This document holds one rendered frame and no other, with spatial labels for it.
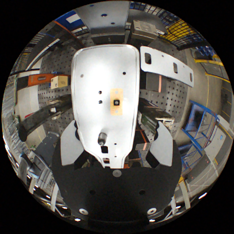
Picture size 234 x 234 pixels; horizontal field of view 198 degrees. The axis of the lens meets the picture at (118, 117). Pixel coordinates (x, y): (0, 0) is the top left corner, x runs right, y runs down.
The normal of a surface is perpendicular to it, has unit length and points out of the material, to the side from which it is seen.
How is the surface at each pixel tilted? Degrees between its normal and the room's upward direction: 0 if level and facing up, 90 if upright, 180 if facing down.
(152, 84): 0
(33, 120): 81
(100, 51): 0
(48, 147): 90
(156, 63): 0
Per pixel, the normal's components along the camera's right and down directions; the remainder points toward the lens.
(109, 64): 0.02, 0.39
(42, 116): 0.99, 0.07
